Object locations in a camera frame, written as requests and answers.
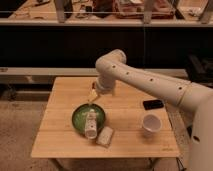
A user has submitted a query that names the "yellow sponge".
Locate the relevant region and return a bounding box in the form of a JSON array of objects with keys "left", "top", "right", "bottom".
[{"left": 87, "top": 90, "right": 99, "bottom": 104}]

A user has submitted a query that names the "green round plate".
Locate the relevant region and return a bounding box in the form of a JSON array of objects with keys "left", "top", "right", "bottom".
[{"left": 72, "top": 104, "right": 106, "bottom": 135}]

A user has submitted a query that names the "beige sponge block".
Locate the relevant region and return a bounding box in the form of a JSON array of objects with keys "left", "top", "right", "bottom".
[{"left": 97, "top": 127, "right": 114, "bottom": 147}]

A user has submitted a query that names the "background wooden workbench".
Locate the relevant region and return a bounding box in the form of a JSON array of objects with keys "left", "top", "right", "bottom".
[{"left": 0, "top": 0, "right": 213, "bottom": 27}]

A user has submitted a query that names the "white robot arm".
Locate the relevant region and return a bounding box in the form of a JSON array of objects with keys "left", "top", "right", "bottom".
[{"left": 95, "top": 49, "right": 213, "bottom": 171}]

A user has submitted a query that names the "white plastic cup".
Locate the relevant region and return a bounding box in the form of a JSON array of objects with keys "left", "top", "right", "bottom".
[{"left": 142, "top": 114, "right": 162, "bottom": 133}]

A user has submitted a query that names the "wooden table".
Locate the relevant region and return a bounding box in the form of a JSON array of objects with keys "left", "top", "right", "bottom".
[{"left": 30, "top": 76, "right": 180, "bottom": 171}]

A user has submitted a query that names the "white plastic bottle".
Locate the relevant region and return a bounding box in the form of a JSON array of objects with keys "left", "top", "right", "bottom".
[{"left": 84, "top": 109, "right": 97, "bottom": 139}]

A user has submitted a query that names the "black smartphone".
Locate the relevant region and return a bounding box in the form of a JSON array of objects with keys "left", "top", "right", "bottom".
[{"left": 143, "top": 100, "right": 164, "bottom": 110}]

